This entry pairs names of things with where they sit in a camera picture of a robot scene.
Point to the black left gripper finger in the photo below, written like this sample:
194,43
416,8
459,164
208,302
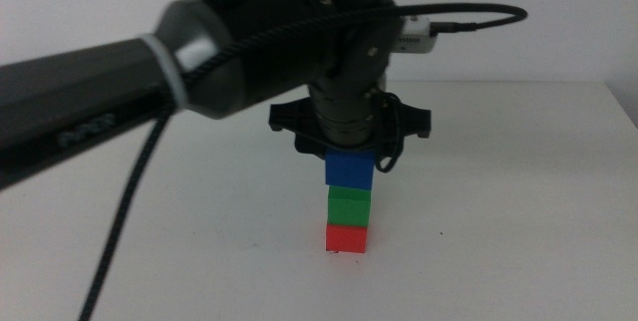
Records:
310,146

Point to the blue cube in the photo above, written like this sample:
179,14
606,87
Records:
350,169

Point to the green cube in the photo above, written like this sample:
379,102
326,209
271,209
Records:
349,209

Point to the red cube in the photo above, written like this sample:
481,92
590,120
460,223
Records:
346,240

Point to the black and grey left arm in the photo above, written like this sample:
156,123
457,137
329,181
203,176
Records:
75,92

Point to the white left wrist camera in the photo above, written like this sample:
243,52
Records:
414,37

